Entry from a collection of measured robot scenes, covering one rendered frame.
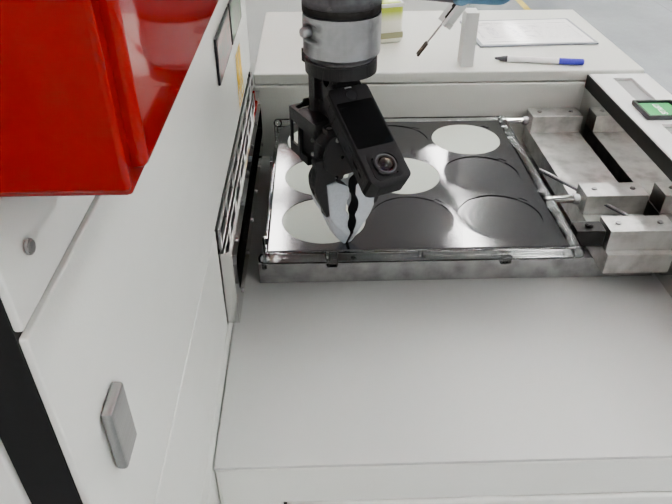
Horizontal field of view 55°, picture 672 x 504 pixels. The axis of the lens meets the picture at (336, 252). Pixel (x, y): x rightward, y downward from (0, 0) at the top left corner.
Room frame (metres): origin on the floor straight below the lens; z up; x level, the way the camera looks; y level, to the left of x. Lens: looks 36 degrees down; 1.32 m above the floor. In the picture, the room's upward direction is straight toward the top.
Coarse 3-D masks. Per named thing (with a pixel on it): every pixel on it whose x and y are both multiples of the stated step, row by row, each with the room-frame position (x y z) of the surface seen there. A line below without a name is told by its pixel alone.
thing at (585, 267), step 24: (312, 264) 0.63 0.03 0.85; (360, 264) 0.64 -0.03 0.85; (384, 264) 0.64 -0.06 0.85; (408, 264) 0.64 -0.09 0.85; (432, 264) 0.64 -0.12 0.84; (456, 264) 0.64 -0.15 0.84; (480, 264) 0.64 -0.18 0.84; (504, 264) 0.64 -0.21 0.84; (528, 264) 0.64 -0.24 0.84; (552, 264) 0.64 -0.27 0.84; (576, 264) 0.64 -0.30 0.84
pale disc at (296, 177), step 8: (296, 168) 0.79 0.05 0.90; (304, 168) 0.79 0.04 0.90; (288, 176) 0.76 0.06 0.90; (296, 176) 0.76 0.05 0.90; (304, 176) 0.76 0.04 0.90; (344, 176) 0.76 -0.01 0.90; (288, 184) 0.74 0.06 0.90; (296, 184) 0.74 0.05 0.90; (304, 184) 0.74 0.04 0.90; (304, 192) 0.72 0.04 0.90
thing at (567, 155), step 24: (528, 144) 0.94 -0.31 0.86; (552, 144) 0.90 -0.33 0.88; (576, 144) 0.90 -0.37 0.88; (552, 168) 0.82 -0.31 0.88; (576, 168) 0.82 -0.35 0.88; (600, 168) 0.82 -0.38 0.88; (576, 216) 0.71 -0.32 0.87; (600, 216) 0.69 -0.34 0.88; (600, 264) 0.62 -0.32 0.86; (624, 264) 0.61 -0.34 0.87; (648, 264) 0.61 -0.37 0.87
